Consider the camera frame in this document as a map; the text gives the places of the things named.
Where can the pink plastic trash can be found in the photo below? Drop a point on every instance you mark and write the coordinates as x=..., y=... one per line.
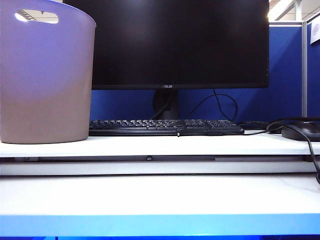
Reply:
x=45, y=75

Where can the black monitor stand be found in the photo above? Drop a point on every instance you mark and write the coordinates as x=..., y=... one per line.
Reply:
x=172, y=102

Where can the black computer keyboard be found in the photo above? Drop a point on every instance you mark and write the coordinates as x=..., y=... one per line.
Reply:
x=225, y=128

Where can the black computer monitor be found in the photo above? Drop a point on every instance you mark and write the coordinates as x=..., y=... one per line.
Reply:
x=180, y=42

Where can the black computer mouse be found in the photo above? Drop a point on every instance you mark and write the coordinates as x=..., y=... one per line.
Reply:
x=306, y=131

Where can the blue partition panel with poster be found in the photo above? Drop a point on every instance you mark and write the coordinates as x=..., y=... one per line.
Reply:
x=313, y=80

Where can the white paper poster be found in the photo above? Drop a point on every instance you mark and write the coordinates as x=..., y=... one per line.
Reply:
x=315, y=32

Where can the dark desk slide rail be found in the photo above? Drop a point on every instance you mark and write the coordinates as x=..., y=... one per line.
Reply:
x=100, y=158

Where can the grey partition post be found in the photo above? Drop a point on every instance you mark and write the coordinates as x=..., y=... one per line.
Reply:
x=304, y=75

